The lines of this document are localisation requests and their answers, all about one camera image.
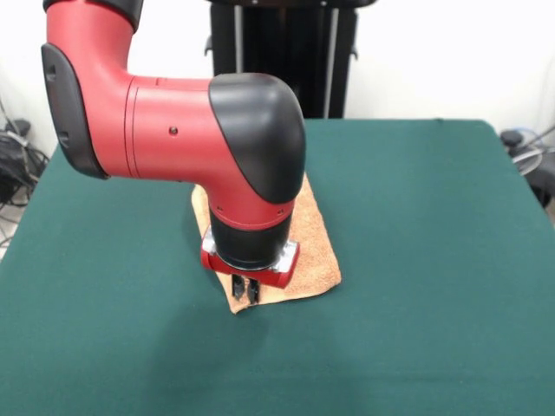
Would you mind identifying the black cable tangle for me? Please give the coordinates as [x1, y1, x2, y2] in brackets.
[0, 119, 51, 209]

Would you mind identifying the orange terry towel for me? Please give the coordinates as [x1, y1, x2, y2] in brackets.
[191, 172, 343, 315]

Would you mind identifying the dark green table cloth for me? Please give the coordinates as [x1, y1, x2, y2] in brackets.
[0, 119, 555, 416]

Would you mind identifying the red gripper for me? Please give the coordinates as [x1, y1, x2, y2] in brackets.
[199, 242, 301, 304]

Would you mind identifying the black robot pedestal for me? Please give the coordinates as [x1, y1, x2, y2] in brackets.
[203, 0, 378, 120]

